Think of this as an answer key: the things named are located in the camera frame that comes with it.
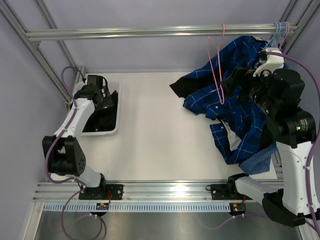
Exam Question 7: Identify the aluminium hanging rail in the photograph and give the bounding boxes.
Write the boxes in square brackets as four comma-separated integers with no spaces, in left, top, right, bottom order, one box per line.
[25,22,298,42]

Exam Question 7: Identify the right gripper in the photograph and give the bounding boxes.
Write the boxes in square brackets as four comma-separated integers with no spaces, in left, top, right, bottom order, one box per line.
[220,66,276,116]

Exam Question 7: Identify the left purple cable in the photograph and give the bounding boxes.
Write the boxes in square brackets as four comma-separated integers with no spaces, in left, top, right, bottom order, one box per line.
[43,66,108,240]

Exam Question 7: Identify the black shirt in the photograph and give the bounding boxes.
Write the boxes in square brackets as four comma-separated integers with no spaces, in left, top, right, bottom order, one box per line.
[169,77,201,98]
[82,90,119,133]

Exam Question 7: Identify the white plastic basket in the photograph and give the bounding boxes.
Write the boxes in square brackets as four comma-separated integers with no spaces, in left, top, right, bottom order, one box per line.
[67,80,122,136]

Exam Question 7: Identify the aluminium front rail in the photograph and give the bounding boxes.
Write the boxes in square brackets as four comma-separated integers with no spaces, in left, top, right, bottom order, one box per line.
[32,180,253,203]

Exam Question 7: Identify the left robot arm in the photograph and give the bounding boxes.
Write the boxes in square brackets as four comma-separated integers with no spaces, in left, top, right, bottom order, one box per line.
[42,75,112,200]

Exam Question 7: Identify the pink wire hanger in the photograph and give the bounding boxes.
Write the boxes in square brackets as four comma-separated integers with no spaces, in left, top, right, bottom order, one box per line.
[206,22,226,105]

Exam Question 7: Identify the pink hanger at right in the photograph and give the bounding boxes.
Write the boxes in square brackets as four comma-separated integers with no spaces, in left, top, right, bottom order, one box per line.
[278,21,290,51]

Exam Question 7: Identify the blue plaid shirt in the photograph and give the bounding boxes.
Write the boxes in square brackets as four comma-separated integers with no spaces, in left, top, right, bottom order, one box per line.
[181,35,266,165]

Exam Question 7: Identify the light blue checked shirt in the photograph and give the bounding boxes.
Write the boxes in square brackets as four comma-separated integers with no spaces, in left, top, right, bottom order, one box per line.
[237,58,290,176]

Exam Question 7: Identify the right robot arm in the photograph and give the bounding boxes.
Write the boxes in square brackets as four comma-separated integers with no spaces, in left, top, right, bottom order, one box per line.
[222,68,320,227]

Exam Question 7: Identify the grey slotted cable duct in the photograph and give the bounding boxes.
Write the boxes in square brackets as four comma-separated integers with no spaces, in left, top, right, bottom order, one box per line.
[43,202,231,213]

